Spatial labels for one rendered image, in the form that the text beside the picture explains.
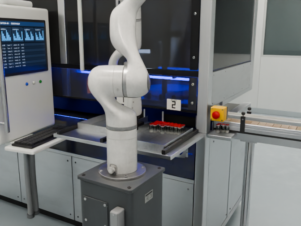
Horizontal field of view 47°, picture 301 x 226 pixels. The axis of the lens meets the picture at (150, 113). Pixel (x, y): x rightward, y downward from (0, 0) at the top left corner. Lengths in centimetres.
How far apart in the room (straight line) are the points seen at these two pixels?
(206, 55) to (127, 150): 72
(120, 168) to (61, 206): 139
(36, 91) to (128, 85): 106
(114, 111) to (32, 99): 100
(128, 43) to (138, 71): 11
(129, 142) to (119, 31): 41
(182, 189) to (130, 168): 73
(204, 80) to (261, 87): 469
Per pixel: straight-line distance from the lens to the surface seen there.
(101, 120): 212
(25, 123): 216
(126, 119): 128
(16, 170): 291
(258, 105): 653
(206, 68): 179
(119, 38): 129
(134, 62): 125
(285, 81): 638
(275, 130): 187
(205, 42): 179
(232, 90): 225
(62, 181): 257
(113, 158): 133
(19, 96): 211
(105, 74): 126
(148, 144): 158
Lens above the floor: 140
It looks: 13 degrees down
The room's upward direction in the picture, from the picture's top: straight up
